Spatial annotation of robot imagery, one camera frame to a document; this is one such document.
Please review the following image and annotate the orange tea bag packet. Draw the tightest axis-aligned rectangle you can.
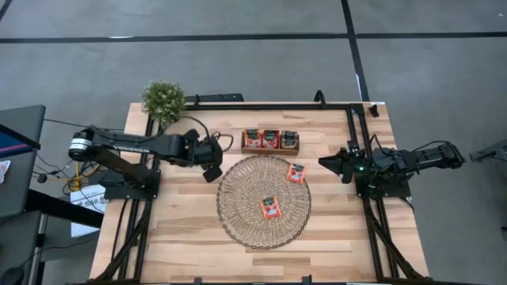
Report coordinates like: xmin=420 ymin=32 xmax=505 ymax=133
xmin=243 ymin=128 xmax=263 ymax=149
xmin=286 ymin=162 xmax=307 ymax=185
xmin=259 ymin=196 xmax=283 ymax=221

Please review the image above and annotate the beige tea bag packet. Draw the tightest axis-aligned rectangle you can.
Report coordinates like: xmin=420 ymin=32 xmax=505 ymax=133
xmin=280 ymin=130 xmax=299 ymax=150

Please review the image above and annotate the black beam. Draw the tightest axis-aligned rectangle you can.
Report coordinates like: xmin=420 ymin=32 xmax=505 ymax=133
xmin=24 ymin=188 xmax=105 ymax=230

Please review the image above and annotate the red tea bag packet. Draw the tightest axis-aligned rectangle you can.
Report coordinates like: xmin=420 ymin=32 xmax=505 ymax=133
xmin=261 ymin=129 xmax=280 ymax=150

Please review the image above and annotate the grey desk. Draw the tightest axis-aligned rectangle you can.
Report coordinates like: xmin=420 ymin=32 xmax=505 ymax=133
xmin=0 ymin=211 xmax=43 ymax=285
xmin=0 ymin=104 xmax=47 ymax=218

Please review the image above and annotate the black flat bar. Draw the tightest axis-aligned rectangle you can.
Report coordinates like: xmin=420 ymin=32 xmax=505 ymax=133
xmin=185 ymin=93 xmax=245 ymax=104

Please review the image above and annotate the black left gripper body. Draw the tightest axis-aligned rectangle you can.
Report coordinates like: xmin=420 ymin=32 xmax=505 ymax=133
xmin=181 ymin=128 xmax=223 ymax=184

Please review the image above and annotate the black-framed blue screen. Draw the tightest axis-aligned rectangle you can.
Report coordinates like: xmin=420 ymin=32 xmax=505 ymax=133
xmin=0 ymin=123 xmax=42 ymax=159

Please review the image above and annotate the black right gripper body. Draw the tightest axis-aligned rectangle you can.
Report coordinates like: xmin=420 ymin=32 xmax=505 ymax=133
xmin=342 ymin=140 xmax=377 ymax=184

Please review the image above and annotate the round woven placemat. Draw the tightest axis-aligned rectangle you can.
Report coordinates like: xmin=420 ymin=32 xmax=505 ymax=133
xmin=215 ymin=154 xmax=312 ymax=251

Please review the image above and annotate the black computer mouse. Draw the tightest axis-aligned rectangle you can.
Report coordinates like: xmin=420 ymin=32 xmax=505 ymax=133
xmin=0 ymin=267 xmax=25 ymax=285

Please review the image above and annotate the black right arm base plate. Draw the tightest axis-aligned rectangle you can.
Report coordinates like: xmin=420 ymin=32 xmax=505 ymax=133
xmin=354 ymin=173 xmax=415 ymax=200

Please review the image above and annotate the white printed cardboard box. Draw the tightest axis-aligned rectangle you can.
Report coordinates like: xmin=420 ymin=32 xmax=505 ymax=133
xmin=70 ymin=184 xmax=108 ymax=238

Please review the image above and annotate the grey metal stand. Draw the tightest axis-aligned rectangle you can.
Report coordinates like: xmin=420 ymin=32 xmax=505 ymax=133
xmin=469 ymin=138 xmax=507 ymax=175

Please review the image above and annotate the yellow cable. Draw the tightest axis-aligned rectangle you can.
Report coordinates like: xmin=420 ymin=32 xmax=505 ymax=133
xmin=69 ymin=160 xmax=100 ymax=193

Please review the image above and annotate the white paper sheet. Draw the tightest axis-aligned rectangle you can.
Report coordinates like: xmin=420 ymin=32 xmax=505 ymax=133
xmin=0 ymin=159 xmax=12 ymax=185

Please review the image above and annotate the wooden three-compartment box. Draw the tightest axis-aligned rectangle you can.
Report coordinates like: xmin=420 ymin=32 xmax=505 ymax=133
xmin=241 ymin=128 xmax=301 ymax=157

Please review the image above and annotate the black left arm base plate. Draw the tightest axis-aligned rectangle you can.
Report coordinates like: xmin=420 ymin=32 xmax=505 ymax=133
xmin=103 ymin=173 xmax=162 ymax=200

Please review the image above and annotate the green potted plant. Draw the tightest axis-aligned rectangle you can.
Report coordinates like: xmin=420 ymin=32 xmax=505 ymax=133
xmin=141 ymin=80 xmax=187 ymax=127

